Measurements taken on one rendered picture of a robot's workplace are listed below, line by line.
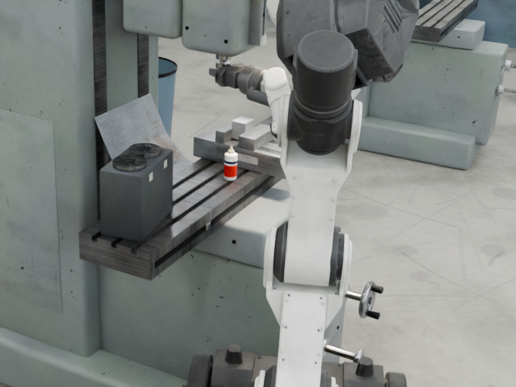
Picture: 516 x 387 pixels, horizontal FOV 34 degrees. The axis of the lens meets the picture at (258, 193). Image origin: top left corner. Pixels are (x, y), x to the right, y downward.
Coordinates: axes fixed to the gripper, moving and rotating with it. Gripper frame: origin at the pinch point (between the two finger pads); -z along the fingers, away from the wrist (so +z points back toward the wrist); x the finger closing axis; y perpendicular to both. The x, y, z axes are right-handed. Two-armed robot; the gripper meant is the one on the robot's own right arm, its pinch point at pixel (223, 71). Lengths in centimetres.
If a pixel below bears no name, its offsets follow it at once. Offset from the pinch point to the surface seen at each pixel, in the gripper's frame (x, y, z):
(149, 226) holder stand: 44, 31, 20
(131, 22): 19.3, -13.6, -19.7
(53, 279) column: 38, 75, -41
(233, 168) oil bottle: 0.8, 29.3, 6.7
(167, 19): 15.4, -16.2, -8.1
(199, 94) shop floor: -246, 121, -286
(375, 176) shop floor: -222, 123, -97
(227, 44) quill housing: 7.4, -11.4, 9.4
